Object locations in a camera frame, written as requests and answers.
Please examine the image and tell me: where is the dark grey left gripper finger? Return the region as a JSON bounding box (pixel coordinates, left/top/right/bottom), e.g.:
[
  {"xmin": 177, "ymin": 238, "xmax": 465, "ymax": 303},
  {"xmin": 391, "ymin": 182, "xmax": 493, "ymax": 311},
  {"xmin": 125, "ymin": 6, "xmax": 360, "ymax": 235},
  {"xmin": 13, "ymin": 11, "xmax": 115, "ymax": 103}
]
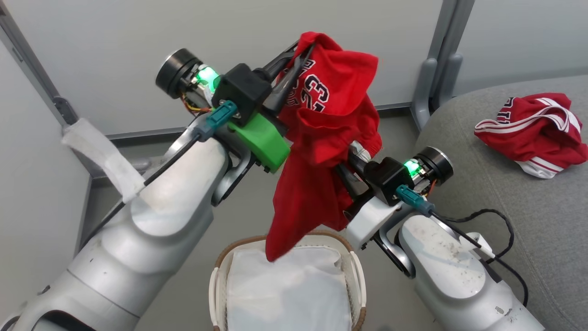
[
  {"xmin": 266, "ymin": 45, "xmax": 315, "ymax": 115},
  {"xmin": 264, "ymin": 42, "xmax": 300, "ymax": 79}
]

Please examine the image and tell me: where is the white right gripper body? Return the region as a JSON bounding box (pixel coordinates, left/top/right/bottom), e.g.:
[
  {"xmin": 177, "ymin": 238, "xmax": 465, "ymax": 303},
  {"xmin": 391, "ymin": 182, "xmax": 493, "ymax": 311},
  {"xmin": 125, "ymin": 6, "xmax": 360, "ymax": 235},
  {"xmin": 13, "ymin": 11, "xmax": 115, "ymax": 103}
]
[{"xmin": 345, "ymin": 197, "xmax": 405, "ymax": 251}]

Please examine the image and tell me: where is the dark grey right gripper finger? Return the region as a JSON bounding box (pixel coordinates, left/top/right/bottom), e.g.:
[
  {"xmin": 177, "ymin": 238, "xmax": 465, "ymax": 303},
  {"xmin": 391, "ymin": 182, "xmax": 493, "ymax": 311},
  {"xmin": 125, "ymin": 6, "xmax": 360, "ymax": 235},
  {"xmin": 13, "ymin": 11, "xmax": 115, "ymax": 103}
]
[
  {"xmin": 348, "ymin": 143, "xmax": 373, "ymax": 168},
  {"xmin": 335, "ymin": 163, "xmax": 363, "ymax": 199}
]

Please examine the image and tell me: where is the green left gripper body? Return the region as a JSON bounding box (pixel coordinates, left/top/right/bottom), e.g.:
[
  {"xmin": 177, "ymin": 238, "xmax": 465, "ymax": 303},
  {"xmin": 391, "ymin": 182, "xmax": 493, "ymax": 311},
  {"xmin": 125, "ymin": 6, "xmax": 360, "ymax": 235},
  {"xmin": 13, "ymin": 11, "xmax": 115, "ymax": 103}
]
[{"xmin": 227, "ymin": 113, "xmax": 291, "ymax": 174}]

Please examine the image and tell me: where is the red jersey number 23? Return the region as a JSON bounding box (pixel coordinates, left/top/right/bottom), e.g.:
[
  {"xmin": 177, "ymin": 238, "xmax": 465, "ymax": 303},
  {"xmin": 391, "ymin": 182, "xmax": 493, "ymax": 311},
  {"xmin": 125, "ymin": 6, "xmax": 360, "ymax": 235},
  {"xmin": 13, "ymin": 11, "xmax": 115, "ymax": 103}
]
[{"xmin": 265, "ymin": 31, "xmax": 383, "ymax": 263}]

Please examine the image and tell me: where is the red shorts white striped trim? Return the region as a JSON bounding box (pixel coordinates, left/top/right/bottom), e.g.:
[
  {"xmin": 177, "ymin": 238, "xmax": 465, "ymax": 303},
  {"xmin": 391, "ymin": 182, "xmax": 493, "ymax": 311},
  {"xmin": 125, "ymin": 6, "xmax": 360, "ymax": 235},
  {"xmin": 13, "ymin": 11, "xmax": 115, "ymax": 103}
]
[{"xmin": 474, "ymin": 93, "xmax": 588, "ymax": 179}]

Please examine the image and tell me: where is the grey fabric sofa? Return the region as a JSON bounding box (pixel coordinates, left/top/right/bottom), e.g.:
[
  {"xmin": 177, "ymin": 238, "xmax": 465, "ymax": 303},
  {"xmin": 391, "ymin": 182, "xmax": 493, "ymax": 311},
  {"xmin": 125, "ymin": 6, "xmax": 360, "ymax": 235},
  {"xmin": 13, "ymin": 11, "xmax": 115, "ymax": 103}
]
[{"xmin": 416, "ymin": 76, "xmax": 588, "ymax": 331}]

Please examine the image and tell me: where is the white basket liner cloth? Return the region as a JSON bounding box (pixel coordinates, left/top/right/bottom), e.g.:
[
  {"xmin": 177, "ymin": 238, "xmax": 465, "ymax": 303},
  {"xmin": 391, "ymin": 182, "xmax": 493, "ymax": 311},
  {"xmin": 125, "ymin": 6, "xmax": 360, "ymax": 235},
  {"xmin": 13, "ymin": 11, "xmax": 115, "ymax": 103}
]
[{"xmin": 227, "ymin": 245, "xmax": 352, "ymax": 331}]

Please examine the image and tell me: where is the white laundry basket brown rim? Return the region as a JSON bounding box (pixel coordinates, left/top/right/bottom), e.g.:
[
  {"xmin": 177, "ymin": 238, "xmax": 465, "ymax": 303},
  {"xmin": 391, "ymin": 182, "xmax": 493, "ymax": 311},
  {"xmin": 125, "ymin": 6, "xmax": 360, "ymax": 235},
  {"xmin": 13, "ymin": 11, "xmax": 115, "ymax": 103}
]
[{"xmin": 209, "ymin": 231, "xmax": 367, "ymax": 331}]

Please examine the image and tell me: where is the teal right cable connector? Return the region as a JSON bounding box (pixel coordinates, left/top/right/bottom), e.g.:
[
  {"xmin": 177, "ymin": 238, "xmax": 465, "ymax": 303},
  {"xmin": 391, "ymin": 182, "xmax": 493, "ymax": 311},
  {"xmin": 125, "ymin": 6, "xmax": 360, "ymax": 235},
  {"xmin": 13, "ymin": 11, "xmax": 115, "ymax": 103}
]
[{"xmin": 396, "ymin": 185, "xmax": 435, "ymax": 217}]

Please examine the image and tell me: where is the teal cable connector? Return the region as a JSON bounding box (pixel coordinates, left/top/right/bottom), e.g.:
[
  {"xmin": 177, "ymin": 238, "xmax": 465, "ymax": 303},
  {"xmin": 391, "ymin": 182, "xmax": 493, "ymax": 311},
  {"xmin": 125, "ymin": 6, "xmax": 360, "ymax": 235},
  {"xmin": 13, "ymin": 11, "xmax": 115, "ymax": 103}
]
[
  {"xmin": 396, "ymin": 185, "xmax": 435, "ymax": 217},
  {"xmin": 193, "ymin": 101, "xmax": 238, "ymax": 141}
]

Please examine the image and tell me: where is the teal left cable connector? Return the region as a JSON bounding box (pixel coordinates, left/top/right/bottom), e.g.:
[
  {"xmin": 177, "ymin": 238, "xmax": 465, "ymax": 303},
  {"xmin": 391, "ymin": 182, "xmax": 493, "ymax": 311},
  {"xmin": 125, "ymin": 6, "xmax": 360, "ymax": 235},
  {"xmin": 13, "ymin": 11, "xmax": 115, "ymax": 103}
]
[{"xmin": 193, "ymin": 101, "xmax": 238, "ymax": 141}]

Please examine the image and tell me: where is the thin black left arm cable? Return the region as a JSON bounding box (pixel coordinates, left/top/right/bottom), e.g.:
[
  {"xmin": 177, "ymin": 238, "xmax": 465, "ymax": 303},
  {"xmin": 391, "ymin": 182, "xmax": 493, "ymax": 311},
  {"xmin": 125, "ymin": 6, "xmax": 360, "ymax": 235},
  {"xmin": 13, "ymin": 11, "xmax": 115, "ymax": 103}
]
[{"xmin": 78, "ymin": 136, "xmax": 203, "ymax": 251}]

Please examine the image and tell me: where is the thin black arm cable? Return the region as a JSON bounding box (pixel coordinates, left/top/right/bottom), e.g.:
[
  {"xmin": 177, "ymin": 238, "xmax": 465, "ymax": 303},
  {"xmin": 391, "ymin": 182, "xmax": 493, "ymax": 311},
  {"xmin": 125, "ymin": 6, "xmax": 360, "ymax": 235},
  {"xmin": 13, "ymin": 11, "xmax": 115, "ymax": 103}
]
[
  {"xmin": 432, "ymin": 208, "xmax": 529, "ymax": 307},
  {"xmin": 78, "ymin": 136, "xmax": 203, "ymax": 251}
]

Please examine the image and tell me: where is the grey partition post base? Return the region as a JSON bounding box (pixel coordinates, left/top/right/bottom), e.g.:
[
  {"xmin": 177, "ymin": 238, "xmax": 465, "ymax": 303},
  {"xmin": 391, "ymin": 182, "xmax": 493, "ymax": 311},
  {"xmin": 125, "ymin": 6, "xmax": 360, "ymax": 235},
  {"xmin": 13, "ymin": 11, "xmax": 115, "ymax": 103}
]
[{"xmin": 410, "ymin": 0, "xmax": 476, "ymax": 131}]

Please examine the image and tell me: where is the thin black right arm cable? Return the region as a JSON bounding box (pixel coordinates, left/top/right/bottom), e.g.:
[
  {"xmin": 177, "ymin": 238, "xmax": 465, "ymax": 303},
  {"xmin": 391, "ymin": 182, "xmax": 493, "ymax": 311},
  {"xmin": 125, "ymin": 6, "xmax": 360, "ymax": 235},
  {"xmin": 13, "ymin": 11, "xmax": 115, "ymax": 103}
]
[{"xmin": 432, "ymin": 208, "xmax": 529, "ymax": 307}]

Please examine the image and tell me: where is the white fabric strap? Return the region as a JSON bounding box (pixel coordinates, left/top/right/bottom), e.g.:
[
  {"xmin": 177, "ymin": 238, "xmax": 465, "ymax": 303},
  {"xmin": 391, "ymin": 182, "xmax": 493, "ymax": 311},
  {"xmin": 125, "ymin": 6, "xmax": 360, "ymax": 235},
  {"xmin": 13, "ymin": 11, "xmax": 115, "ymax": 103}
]
[{"xmin": 62, "ymin": 118, "xmax": 146, "ymax": 203}]

